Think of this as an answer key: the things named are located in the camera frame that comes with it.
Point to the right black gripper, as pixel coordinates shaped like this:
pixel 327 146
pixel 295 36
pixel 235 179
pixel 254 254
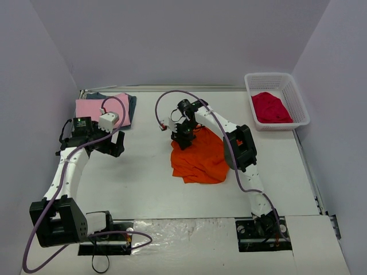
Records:
pixel 183 138

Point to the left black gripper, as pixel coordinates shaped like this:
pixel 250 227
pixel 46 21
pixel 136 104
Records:
pixel 108 143

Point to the orange t shirt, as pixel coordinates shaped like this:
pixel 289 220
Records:
pixel 203 162

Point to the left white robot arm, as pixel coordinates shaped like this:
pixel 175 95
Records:
pixel 57 218

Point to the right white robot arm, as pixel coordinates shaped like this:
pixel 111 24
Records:
pixel 239 153

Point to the dark blue folded t shirt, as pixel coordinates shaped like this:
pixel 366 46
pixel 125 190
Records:
pixel 132 101

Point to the red t shirt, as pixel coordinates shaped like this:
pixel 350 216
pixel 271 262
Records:
pixel 270 109

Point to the white plastic basket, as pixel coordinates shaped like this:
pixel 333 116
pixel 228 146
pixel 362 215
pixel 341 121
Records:
pixel 283 87

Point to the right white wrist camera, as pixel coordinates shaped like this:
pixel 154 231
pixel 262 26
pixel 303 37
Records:
pixel 168 124

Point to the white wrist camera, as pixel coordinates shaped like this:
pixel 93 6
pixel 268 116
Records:
pixel 107 121
pixel 168 124

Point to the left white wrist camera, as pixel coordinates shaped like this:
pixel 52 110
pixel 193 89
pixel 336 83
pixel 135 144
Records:
pixel 107 121

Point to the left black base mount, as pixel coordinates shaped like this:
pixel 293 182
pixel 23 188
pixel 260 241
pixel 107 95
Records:
pixel 106 245

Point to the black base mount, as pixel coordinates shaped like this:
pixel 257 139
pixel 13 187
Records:
pixel 106 245
pixel 250 240

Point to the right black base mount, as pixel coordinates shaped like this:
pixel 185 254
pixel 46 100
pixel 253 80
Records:
pixel 250 240

